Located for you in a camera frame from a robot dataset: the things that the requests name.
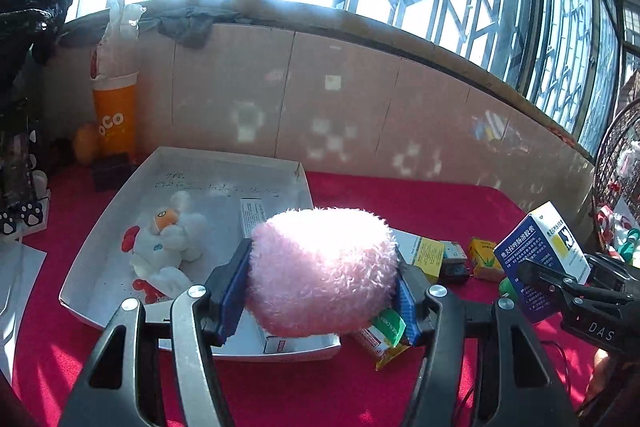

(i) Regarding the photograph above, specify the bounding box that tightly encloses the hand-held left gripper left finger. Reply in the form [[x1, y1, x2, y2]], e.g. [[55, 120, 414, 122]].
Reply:
[[57, 237, 256, 427]]

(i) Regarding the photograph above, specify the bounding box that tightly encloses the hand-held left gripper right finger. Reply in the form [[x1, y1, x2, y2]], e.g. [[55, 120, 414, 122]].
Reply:
[[392, 249, 581, 427]]

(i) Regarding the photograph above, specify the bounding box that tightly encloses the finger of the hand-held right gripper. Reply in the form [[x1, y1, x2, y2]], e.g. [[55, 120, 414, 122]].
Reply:
[[582, 252, 635, 280], [516, 258, 596, 308]]

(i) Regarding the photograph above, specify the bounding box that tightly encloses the blue and white medicine box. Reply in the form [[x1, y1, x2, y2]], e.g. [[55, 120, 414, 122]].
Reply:
[[494, 201, 591, 324]]

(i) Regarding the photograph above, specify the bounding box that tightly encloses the green snack packet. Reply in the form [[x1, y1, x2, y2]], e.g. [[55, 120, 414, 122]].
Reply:
[[352, 308, 408, 370]]

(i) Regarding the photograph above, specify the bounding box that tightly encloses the white and yellow medicine box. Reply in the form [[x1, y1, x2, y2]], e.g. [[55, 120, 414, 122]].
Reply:
[[390, 228, 446, 284]]

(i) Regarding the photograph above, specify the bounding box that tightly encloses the pink plush toy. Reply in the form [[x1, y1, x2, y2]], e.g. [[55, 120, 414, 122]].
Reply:
[[244, 207, 400, 339]]

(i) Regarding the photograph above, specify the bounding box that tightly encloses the white cardboard tray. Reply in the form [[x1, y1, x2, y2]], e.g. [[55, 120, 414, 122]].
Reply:
[[59, 146, 342, 362]]

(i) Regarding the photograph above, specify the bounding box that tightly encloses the small black item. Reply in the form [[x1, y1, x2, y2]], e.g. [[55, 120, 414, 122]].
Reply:
[[437, 259, 471, 285]]

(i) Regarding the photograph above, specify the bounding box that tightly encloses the small yellow box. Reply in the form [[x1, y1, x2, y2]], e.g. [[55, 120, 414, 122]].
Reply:
[[468, 237, 506, 282]]

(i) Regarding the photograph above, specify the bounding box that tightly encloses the small white blue box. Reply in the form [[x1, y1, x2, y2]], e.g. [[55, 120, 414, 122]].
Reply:
[[442, 241, 468, 264]]

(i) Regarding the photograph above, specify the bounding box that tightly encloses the white plush rabbit toy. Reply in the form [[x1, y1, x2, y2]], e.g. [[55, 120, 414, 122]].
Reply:
[[121, 191, 210, 298]]

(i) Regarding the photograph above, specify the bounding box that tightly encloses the yellow orange toy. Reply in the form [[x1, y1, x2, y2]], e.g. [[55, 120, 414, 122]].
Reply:
[[72, 122, 101, 166]]

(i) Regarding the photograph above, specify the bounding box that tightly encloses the orange paper cup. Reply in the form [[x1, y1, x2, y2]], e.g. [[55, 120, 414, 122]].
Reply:
[[91, 72, 138, 158]]

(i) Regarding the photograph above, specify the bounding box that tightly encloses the white paper sheet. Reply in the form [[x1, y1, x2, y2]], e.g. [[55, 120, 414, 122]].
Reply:
[[0, 237, 47, 383]]

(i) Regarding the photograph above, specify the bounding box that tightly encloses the paw print holder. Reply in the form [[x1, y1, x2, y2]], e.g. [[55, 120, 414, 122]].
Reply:
[[0, 187, 51, 240]]

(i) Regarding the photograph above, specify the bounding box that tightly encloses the grey cloth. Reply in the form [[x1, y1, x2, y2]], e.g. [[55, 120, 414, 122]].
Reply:
[[157, 9, 216, 48]]

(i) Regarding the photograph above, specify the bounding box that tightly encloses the clear plastic bag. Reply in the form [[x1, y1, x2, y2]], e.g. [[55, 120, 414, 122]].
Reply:
[[95, 2, 147, 80]]

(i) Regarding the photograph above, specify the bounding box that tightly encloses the black plastic bag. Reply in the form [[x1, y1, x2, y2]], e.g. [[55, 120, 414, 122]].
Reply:
[[0, 0, 76, 92]]

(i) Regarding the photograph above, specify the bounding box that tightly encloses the black cable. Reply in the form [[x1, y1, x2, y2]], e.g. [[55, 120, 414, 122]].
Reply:
[[542, 341, 572, 390]]

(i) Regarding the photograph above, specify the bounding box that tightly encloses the wire fan guard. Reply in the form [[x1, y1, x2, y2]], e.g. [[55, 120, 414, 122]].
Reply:
[[592, 99, 640, 253]]

